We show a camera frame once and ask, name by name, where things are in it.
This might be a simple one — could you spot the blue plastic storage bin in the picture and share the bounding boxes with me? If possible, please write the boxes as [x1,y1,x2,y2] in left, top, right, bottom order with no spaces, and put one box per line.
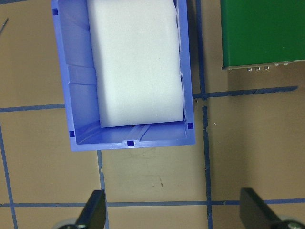
[51,0,196,153]

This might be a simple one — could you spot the green conveyor belt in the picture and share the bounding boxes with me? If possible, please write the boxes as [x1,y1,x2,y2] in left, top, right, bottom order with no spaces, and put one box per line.
[220,0,305,72]

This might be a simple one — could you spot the white foam pad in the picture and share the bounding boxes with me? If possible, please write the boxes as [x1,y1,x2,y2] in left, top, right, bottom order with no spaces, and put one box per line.
[86,0,184,128]

